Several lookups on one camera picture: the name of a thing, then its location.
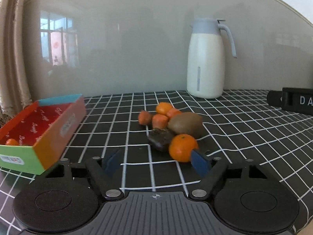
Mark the small orange tangerine back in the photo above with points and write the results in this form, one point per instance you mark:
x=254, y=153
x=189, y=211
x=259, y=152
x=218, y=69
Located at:
x=163, y=108

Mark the white thermos jug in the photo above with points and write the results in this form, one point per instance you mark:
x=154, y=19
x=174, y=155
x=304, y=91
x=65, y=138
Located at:
x=206, y=63

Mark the carrot piece right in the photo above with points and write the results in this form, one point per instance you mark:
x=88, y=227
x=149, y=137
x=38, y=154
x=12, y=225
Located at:
x=173, y=112

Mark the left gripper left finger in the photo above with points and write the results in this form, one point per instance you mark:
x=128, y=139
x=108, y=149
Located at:
x=101, y=171

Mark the beige curtain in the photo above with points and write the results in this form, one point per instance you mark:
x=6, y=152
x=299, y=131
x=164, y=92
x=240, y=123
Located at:
x=15, y=93

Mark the colourful cardboard box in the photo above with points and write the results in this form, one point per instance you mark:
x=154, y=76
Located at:
x=42, y=130

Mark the carrot piece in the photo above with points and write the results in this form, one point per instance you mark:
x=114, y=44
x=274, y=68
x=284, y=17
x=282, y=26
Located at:
x=173, y=112
x=145, y=118
x=159, y=121

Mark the large orange tangerine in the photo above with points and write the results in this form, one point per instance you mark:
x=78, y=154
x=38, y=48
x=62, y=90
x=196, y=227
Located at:
x=181, y=146
x=11, y=142

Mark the carrot piece left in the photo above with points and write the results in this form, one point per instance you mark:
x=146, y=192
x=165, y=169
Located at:
x=145, y=118

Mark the dark passion fruit right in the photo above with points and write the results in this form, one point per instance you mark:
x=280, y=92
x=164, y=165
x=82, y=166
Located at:
x=159, y=139

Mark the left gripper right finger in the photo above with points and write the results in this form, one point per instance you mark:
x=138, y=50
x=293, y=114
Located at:
x=210, y=171

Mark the carrot piece middle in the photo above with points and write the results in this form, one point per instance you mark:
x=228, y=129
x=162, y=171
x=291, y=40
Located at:
x=159, y=121

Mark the black white checked tablecloth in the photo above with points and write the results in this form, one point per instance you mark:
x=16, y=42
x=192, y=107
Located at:
x=266, y=189

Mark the brown kiwi fruit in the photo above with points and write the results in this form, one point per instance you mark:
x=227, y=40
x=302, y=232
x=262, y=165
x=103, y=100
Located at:
x=187, y=123

